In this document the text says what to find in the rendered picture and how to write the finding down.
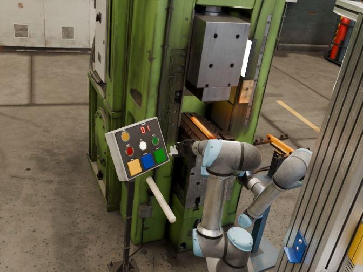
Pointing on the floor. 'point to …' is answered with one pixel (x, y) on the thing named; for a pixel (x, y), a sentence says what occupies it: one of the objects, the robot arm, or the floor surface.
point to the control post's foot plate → (122, 266)
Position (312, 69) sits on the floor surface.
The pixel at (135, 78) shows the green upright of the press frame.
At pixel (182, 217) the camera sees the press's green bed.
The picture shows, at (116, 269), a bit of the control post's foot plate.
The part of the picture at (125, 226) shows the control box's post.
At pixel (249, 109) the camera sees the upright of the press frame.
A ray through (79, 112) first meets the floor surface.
